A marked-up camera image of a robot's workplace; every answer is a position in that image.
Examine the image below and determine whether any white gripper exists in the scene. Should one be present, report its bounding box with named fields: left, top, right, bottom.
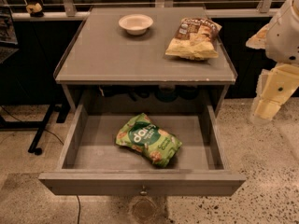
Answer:
left=246, top=0, right=299, bottom=123

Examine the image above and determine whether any green rice chip bag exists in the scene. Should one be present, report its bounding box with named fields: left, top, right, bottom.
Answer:
left=116, top=113, right=182, bottom=168

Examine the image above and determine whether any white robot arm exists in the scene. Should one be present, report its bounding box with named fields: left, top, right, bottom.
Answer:
left=246, top=0, right=299, bottom=123

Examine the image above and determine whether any brown yellow chip bag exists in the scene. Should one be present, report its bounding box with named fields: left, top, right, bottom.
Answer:
left=165, top=18, right=221, bottom=61

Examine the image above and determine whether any grey cabinet counter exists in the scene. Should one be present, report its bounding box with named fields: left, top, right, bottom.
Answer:
left=55, top=7, right=236, bottom=107

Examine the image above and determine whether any metal drawer knob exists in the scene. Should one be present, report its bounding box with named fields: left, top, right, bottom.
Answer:
left=139, top=185, right=149, bottom=196

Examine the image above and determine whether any white bowl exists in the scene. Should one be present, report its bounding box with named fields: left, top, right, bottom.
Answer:
left=119, top=14, right=153, bottom=35

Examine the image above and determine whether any small yellow black object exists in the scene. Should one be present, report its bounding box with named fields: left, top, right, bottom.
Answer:
left=26, top=2, right=44, bottom=17

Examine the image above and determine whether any black desk leg frame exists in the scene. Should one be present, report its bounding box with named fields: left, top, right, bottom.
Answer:
left=0, top=105, right=70, bottom=155

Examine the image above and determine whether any black floor cable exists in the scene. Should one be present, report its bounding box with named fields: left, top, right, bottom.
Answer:
left=0, top=105, right=82, bottom=224

